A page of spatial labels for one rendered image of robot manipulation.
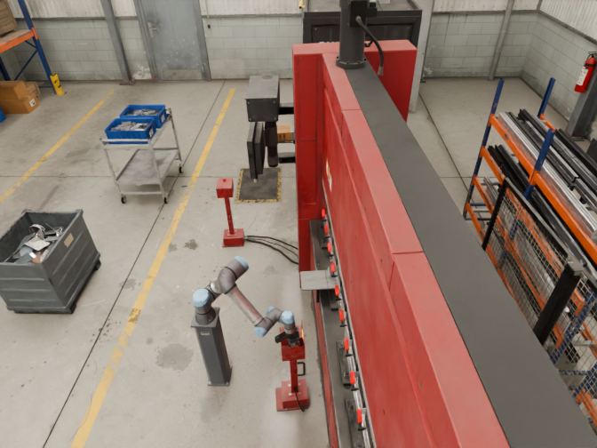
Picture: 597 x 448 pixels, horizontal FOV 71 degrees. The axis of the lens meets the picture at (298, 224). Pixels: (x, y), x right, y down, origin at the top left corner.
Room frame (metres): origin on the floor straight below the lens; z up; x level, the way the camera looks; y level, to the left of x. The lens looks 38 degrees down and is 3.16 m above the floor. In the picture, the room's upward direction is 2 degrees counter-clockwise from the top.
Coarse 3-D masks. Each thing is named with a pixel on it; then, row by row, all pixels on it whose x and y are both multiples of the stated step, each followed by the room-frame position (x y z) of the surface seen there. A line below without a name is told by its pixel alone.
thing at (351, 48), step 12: (348, 0) 2.61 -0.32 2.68; (360, 0) 2.55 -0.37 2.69; (348, 12) 2.60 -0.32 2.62; (360, 12) 2.55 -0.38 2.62; (372, 12) 2.57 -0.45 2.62; (348, 24) 2.55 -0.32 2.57; (360, 24) 2.48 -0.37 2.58; (348, 36) 2.62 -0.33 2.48; (360, 36) 2.63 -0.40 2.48; (372, 36) 2.47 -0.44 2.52; (348, 48) 2.62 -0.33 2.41; (360, 48) 2.63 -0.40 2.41; (336, 60) 2.68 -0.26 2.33; (348, 60) 2.62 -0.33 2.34; (360, 60) 2.63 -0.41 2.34
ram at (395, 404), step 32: (352, 192) 1.67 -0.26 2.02; (352, 224) 1.62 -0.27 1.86; (352, 256) 1.56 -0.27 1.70; (352, 288) 1.50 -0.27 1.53; (384, 288) 1.01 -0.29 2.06; (352, 320) 1.43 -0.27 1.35; (384, 320) 0.95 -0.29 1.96; (384, 352) 0.89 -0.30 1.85; (384, 384) 0.84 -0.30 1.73; (416, 384) 0.64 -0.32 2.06; (384, 416) 0.78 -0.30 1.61; (416, 416) 0.57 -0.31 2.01
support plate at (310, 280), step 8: (304, 272) 2.16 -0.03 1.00; (312, 272) 2.15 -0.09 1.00; (320, 272) 2.15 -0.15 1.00; (304, 280) 2.08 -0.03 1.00; (312, 280) 2.08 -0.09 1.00; (320, 280) 2.07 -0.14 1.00; (328, 280) 2.07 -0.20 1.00; (336, 280) 2.07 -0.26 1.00; (304, 288) 2.00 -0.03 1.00; (312, 288) 2.00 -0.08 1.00; (320, 288) 2.00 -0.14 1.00; (328, 288) 2.00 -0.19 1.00
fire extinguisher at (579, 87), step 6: (594, 54) 6.00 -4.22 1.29; (588, 60) 6.00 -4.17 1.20; (594, 60) 5.97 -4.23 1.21; (588, 66) 5.97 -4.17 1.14; (594, 66) 5.96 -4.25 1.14; (582, 72) 6.01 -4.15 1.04; (588, 72) 5.95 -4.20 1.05; (594, 72) 5.97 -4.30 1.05; (582, 78) 5.98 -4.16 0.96; (588, 78) 5.95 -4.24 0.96; (576, 84) 6.04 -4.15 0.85; (582, 84) 5.96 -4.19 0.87; (588, 84) 5.98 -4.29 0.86; (576, 90) 6.00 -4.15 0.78; (582, 90) 5.95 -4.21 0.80
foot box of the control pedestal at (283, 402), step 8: (304, 384) 1.80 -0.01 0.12; (280, 392) 1.80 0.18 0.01; (288, 392) 1.74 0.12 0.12; (304, 392) 1.73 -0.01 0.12; (280, 400) 1.73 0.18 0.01; (288, 400) 1.67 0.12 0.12; (296, 400) 1.67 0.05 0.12; (304, 400) 1.67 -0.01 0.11; (280, 408) 1.67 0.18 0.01; (288, 408) 1.66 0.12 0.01; (296, 408) 1.66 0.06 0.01
